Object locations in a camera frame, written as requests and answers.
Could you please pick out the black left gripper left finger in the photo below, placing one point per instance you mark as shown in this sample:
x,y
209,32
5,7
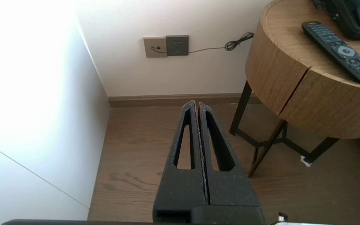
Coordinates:
x,y
183,187

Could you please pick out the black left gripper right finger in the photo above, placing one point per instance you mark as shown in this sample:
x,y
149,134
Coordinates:
x,y
230,187

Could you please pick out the black TV remote control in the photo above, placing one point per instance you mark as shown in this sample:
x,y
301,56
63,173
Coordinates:
x,y
339,50

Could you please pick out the black metal table legs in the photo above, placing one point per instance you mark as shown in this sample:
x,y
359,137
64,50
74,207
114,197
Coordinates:
x,y
266,150

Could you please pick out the white table leg pad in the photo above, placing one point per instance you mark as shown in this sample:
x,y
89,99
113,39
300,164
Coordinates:
x,y
305,161

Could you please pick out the brown wooden baseboard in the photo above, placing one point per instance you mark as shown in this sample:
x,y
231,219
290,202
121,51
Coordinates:
x,y
167,100

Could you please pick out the black and white desk telephone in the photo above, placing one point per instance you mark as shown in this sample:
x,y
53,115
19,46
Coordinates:
x,y
348,18

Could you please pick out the dark grey wall power socket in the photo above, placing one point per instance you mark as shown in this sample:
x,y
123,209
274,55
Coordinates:
x,y
177,45

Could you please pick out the beige wall socket plate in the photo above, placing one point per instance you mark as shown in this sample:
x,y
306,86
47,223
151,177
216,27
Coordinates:
x,y
155,47

